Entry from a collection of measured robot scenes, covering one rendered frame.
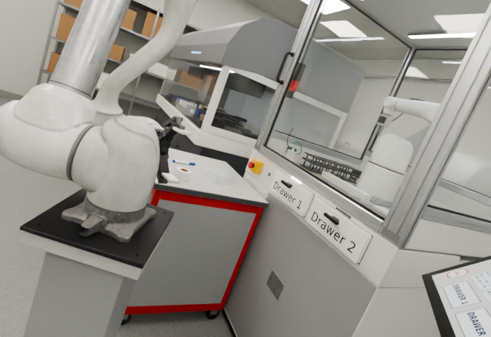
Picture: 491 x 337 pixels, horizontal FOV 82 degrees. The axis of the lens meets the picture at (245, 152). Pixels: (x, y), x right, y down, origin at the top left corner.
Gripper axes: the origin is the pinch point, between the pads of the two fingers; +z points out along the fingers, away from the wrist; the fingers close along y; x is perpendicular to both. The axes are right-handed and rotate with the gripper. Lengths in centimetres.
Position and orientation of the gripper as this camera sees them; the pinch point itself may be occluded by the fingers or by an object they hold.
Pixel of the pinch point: (179, 157)
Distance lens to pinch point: 79.0
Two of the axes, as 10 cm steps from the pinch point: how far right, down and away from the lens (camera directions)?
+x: -7.9, -1.4, -6.0
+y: -2.6, 9.6, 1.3
